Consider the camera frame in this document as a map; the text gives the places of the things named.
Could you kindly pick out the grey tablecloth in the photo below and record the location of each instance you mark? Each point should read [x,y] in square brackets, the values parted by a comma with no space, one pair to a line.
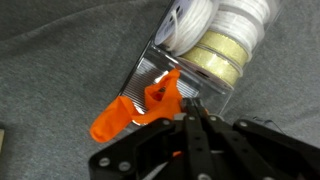
[50,66]

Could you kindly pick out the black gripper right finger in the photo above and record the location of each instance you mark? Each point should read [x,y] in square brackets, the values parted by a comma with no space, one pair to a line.
[260,150]

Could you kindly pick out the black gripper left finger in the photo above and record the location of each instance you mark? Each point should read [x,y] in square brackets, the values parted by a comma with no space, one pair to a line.
[150,146]

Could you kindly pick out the orange soft sheet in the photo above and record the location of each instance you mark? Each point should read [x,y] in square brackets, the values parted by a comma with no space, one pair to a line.
[116,120]

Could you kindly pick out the white ribbon spool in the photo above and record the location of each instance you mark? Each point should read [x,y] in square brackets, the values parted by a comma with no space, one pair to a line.
[236,28]
[246,6]

